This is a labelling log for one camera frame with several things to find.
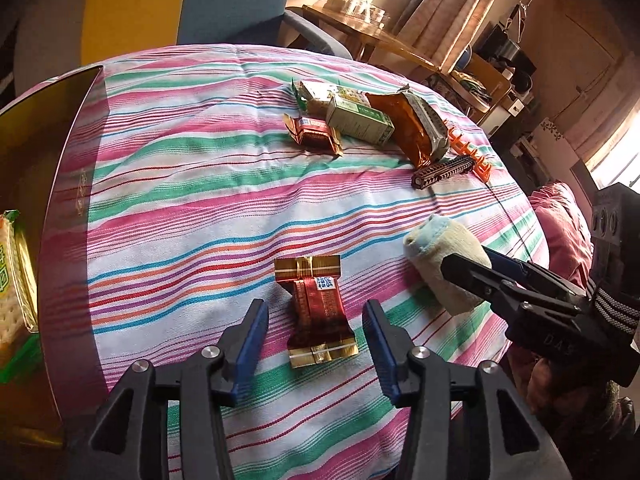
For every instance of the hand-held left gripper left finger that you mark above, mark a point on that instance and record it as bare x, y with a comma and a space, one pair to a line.
247, 345

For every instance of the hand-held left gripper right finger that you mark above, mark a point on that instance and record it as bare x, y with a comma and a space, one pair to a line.
382, 347

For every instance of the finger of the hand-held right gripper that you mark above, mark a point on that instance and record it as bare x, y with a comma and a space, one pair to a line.
475, 277
520, 270

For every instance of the cream towel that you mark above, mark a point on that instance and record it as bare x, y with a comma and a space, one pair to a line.
440, 245

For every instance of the red gold candy wrapper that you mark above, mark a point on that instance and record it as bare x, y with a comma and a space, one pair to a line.
312, 132
317, 305

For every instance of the dark brown comb strip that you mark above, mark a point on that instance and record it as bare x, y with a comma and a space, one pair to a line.
442, 172

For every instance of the orange plastic rack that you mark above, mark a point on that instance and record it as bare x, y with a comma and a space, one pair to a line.
472, 152

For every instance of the orange snack packet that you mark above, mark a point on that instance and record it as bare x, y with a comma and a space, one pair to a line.
410, 127

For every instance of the green white carton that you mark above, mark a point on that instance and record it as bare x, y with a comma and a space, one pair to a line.
360, 120

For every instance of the yellow label cracker packet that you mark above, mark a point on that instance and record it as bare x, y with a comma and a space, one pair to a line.
315, 95

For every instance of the golden box container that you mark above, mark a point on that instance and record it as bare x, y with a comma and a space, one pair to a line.
45, 160

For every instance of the person's right forearm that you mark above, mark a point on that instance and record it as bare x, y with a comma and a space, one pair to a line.
617, 310

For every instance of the white floral box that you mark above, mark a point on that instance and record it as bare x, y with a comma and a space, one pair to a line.
550, 129

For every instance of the striped pink green blanket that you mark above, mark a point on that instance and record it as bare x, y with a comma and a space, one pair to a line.
200, 185

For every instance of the metal pot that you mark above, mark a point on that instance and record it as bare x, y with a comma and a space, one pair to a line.
510, 50

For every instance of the green white cracker packet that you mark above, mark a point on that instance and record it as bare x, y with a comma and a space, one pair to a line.
12, 300

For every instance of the wooden table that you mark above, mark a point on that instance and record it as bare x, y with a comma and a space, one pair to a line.
400, 45

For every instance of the beige curtain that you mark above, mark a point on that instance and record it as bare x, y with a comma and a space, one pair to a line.
465, 5

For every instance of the grey chair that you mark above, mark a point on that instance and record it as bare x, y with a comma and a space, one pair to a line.
320, 35

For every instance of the clear plastic containers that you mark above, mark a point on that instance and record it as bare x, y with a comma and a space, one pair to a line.
367, 10

